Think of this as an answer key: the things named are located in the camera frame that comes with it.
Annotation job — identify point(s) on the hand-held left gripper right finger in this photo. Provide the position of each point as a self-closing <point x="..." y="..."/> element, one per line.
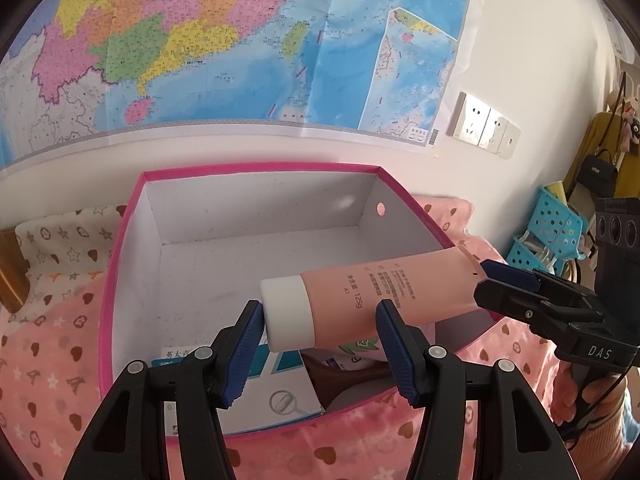
<point x="395" y="355"/>

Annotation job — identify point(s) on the cream star-print cloth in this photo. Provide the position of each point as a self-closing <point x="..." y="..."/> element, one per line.
<point x="65" y="245"/>

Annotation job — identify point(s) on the pink cardboard box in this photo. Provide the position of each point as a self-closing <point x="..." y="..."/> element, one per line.
<point x="225" y="270"/>

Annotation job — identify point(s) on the blue plastic basket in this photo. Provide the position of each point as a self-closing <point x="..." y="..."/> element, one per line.
<point x="557" y="225"/>
<point x="520" y="257"/>

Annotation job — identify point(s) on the yellow foam pad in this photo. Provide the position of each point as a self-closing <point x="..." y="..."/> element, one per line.
<point x="556" y="192"/>

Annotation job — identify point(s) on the colourful wall map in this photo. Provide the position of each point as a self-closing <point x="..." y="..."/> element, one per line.
<point x="200" y="35"/>

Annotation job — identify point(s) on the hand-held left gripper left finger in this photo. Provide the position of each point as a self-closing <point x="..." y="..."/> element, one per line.
<point x="245" y="355"/>

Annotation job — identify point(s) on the pale pink green-print tube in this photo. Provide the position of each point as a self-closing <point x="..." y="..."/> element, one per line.
<point x="360" y="346"/>

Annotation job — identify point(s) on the person's right forearm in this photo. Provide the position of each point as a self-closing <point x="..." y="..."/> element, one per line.
<point x="615" y="435"/>

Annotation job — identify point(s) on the yellow coat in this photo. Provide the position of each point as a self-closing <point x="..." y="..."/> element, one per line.
<point x="602" y="130"/>

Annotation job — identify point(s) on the salmon pink tube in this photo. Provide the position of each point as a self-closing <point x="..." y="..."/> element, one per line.
<point x="350" y="300"/>

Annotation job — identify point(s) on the person's right hand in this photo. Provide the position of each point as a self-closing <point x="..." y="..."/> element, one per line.
<point x="564" y="395"/>

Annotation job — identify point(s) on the black handbag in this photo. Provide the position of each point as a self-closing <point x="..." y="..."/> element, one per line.
<point x="597" y="172"/>

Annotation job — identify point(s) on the white wall socket panel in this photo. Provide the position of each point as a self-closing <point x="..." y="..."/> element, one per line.
<point x="470" y="120"/>

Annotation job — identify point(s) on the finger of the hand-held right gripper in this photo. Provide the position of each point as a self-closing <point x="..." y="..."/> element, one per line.
<point x="525" y="307"/>
<point x="510" y="274"/>

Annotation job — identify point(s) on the brown wooden furniture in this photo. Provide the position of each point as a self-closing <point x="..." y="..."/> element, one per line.
<point x="10" y="275"/>

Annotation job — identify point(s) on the small plush toy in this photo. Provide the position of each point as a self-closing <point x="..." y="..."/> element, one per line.
<point x="632" y="130"/>

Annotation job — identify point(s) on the white air conditioner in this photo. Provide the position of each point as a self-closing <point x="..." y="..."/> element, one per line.
<point x="620" y="40"/>

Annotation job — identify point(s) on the pink printed blanket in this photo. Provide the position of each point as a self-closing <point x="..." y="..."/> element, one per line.
<point x="45" y="385"/>

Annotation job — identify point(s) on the white teal medicine box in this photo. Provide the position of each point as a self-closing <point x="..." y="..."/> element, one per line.
<point x="280" y="390"/>

